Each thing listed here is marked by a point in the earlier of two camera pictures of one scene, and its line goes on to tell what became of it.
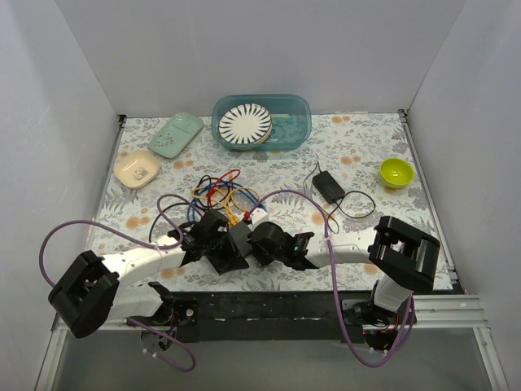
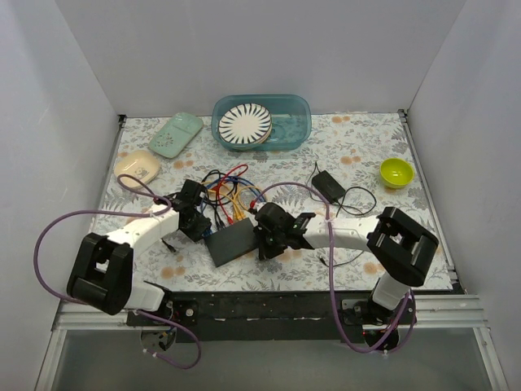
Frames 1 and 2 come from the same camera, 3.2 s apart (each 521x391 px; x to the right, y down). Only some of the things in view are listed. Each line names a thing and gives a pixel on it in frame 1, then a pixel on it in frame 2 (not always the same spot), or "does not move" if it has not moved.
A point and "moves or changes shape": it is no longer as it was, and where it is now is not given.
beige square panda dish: (135, 169) does not move
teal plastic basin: (260, 123) does not move
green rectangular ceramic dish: (177, 134) does not move
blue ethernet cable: (221, 183) moves or changes shape
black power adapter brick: (330, 189) does not move
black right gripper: (256, 220) to (264, 243)
